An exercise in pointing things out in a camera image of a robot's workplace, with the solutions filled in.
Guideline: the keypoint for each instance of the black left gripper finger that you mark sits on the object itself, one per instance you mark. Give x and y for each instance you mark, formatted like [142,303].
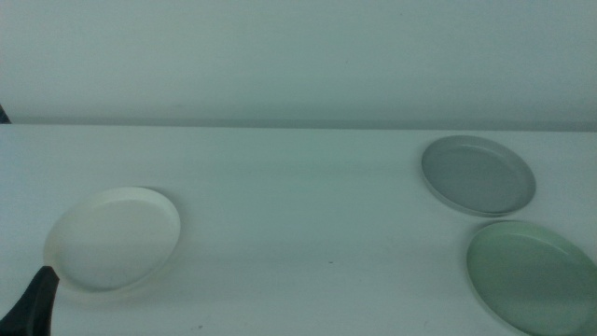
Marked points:
[32,308]

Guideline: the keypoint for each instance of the grey shallow bowl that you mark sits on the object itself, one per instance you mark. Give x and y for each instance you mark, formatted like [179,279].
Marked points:
[476,177]

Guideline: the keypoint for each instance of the green shallow bowl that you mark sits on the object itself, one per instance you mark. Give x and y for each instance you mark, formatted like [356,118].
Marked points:
[531,280]

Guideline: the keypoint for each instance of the white shallow bowl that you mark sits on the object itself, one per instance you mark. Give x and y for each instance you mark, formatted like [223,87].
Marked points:
[112,238]

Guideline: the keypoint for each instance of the dark object at wall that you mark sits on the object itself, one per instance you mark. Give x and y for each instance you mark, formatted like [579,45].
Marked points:
[3,116]

